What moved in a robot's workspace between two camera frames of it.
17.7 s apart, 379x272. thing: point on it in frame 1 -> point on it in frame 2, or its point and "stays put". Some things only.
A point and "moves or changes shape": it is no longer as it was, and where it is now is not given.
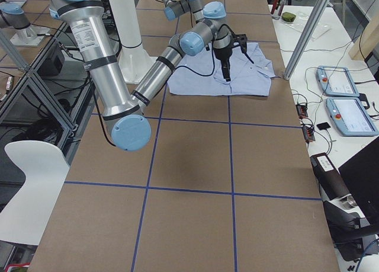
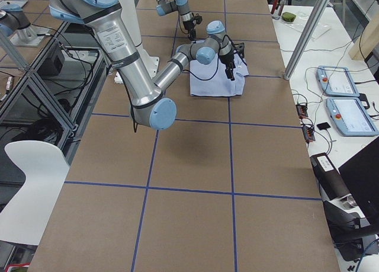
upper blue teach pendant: x=336 y=81 stays put
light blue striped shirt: x=200 y=74 moves or changes shape
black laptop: x=360 y=176 stays put
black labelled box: x=331 y=184 stays put
